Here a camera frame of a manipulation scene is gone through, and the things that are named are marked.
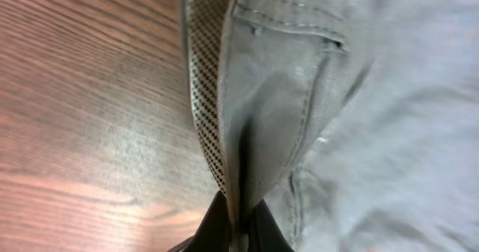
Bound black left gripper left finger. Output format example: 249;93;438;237
168;191;231;252

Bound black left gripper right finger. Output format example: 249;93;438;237
248;200;293;252

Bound grey shorts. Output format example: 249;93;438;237
182;0;478;252

